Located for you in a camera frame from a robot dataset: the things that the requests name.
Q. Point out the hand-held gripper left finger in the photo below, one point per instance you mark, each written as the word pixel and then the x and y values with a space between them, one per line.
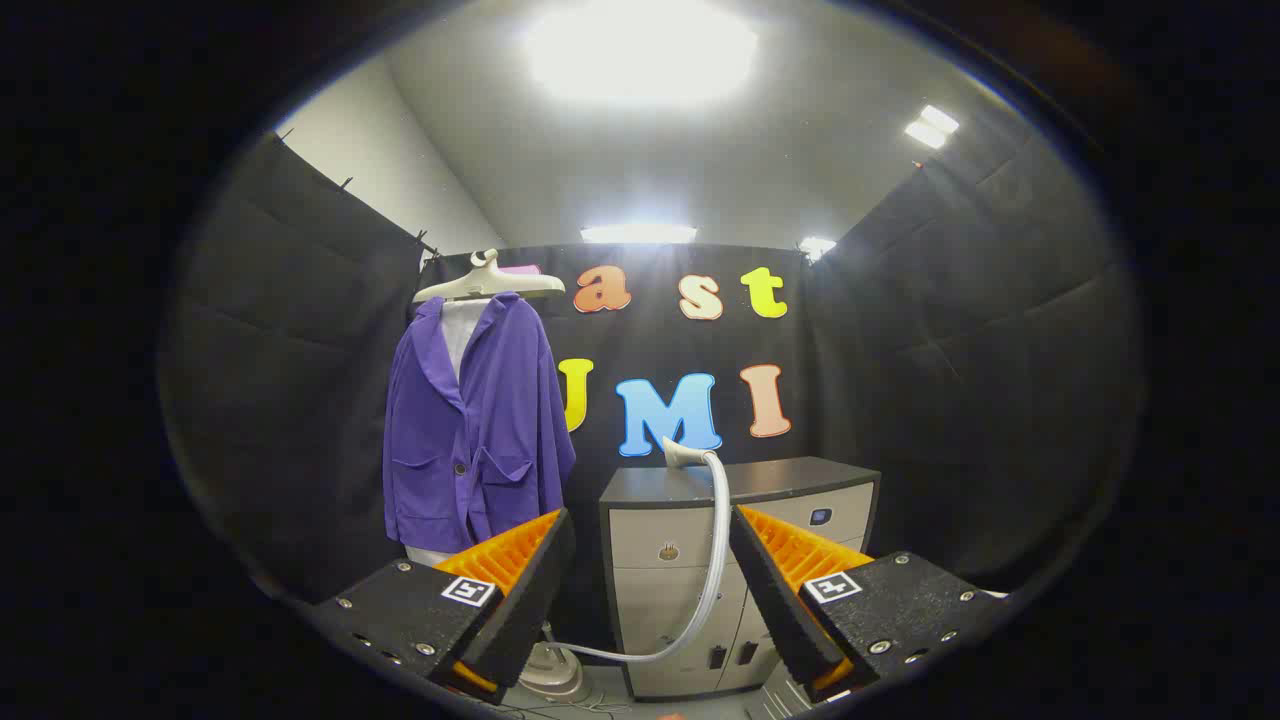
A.
pixel 520 600

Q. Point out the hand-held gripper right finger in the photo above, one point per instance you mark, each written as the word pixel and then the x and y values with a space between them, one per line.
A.
pixel 780 600

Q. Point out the white garment steamer base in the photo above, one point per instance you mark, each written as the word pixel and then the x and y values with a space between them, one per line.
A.
pixel 550 675

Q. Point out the purple jacket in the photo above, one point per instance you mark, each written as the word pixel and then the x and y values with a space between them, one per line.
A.
pixel 500 420

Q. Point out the white clothes hanger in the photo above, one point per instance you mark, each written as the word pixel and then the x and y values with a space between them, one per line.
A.
pixel 490 285

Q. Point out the grey drawer cabinet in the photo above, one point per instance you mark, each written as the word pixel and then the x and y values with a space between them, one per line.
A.
pixel 660 590

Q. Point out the small ceiling light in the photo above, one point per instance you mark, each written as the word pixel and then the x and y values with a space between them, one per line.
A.
pixel 817 246

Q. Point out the ceiling light strip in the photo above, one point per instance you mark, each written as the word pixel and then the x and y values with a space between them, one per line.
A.
pixel 638 233

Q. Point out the double ceiling light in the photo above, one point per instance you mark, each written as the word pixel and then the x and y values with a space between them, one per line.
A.
pixel 932 126

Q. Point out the large ceiling light panel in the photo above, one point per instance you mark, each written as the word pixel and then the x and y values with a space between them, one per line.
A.
pixel 640 50

